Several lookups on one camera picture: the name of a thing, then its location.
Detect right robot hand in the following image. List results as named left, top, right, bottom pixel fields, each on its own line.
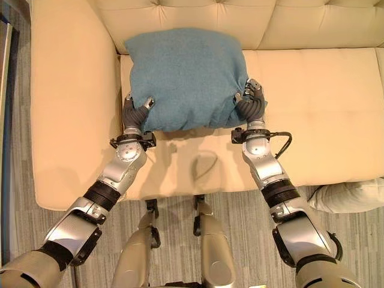
left=233, top=78, right=268, bottom=125

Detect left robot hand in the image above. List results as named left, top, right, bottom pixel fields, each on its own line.
left=122, top=92, right=157, bottom=135

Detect blue fabric cushion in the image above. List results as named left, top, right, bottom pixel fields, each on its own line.
left=124, top=28, right=250, bottom=133

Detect cream leather sofa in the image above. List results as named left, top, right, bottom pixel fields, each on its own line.
left=29, top=0, right=384, bottom=211

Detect white cushion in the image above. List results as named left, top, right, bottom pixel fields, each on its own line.
left=308, top=177, right=384, bottom=214

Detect left silver robot leg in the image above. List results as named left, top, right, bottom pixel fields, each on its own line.
left=112, top=198, right=161, bottom=288

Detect silver robot leg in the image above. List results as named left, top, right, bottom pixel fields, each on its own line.
left=112, top=198, right=161, bottom=288
left=193, top=195, right=237, bottom=288

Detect right silver robot leg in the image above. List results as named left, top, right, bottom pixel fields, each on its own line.
left=193, top=195, right=237, bottom=288

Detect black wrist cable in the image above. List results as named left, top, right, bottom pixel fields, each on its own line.
left=263, top=131, right=293, bottom=159

